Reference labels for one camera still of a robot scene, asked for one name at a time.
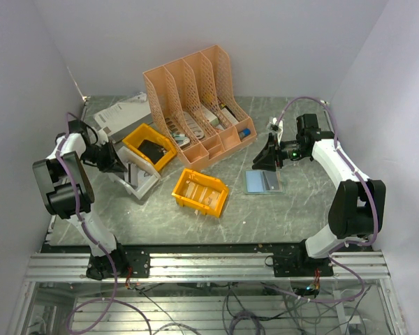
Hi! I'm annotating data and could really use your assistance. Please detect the white paper booklet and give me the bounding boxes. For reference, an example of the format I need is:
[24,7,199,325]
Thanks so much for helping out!
[94,92,153,143]

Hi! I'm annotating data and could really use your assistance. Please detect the peach plastic file organizer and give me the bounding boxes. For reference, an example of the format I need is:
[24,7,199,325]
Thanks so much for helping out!
[143,45,257,171]

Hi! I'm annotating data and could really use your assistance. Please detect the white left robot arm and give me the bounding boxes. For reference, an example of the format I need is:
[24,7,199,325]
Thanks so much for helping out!
[32,119,130,280]

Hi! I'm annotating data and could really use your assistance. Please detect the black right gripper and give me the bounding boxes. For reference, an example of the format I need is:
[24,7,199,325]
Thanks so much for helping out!
[252,133,309,172]

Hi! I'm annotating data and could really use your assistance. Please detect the black credit card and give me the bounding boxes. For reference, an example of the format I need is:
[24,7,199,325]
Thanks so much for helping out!
[263,171,281,192]

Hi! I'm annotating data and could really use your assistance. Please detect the white bin with cards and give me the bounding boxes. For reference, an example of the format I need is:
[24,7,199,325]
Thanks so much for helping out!
[108,147,161,200]

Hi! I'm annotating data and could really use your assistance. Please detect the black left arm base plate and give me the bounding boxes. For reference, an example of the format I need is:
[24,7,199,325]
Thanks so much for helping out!
[86,253,150,281]

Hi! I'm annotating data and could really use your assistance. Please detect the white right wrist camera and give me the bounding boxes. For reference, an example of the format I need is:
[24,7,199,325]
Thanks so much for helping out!
[267,117,284,142]

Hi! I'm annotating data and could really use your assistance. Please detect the white stapler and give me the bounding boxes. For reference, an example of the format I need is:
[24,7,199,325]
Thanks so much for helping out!
[172,133,191,148]

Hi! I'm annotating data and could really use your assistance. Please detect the yellow bin with black items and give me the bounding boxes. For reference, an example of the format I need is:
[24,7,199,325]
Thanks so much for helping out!
[122,124,177,172]

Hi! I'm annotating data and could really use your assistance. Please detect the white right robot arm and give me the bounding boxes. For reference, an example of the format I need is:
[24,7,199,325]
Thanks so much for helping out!
[252,114,386,276]

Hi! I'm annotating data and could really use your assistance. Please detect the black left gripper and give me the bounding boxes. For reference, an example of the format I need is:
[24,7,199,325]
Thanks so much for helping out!
[80,140,128,173]

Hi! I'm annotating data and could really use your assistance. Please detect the blue capped bottle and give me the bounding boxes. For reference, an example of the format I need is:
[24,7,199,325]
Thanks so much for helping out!
[239,128,251,138]

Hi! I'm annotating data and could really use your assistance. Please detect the aluminium frame rail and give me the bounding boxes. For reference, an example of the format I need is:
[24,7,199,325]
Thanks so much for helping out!
[25,251,390,283]

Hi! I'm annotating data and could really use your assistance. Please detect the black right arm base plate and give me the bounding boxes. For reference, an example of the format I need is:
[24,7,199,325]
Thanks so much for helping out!
[265,254,333,278]

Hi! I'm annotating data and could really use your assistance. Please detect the yellow bin with cards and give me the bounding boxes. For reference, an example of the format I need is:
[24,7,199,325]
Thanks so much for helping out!
[172,168,229,218]

